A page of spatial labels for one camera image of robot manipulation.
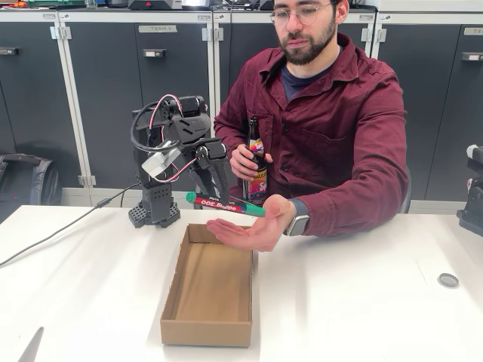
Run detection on bearded person head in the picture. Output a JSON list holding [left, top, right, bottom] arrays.
[[269, 0, 350, 66]]

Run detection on black backpack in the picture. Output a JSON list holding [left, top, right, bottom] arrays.
[[0, 152, 63, 223]]

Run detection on green edding marker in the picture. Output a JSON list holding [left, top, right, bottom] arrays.
[[183, 191, 266, 219]]

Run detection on right forearm maroon sleeve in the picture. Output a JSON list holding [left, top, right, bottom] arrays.
[[214, 116, 252, 163]]

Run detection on black office chair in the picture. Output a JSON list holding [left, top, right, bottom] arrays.
[[226, 161, 413, 214]]

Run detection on person's left hand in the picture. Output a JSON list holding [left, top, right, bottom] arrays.
[[205, 195, 297, 253]]

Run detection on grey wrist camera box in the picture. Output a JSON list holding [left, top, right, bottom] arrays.
[[141, 140, 182, 178]]

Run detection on thin black power cable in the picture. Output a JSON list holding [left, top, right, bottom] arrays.
[[0, 183, 140, 268]]

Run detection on silver smartwatch grey band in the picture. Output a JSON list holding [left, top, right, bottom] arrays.
[[282, 198, 310, 238]]

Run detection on red white servo wire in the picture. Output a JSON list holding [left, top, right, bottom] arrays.
[[149, 93, 186, 130], [164, 152, 198, 186]]

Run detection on silver bottle cap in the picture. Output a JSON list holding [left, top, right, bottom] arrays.
[[437, 271, 460, 288]]

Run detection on person torso maroon shirt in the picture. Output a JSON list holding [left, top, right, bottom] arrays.
[[214, 32, 411, 212]]

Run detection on left forearm maroon sleeve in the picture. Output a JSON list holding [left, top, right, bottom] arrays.
[[301, 165, 411, 238]]

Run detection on round wire-rim glasses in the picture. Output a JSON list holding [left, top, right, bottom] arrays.
[[269, 2, 333, 28]]

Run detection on person's right hand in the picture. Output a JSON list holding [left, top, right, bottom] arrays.
[[229, 143, 275, 183]]

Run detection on dark glass beer bottle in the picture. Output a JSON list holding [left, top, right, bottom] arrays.
[[242, 116, 269, 207]]

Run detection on open brown cardboard box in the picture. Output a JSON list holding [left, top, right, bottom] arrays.
[[159, 222, 254, 348]]

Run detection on white device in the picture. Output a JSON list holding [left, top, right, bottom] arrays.
[[180, 0, 212, 11]]

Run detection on green flat box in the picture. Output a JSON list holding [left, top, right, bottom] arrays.
[[28, 0, 88, 8]]

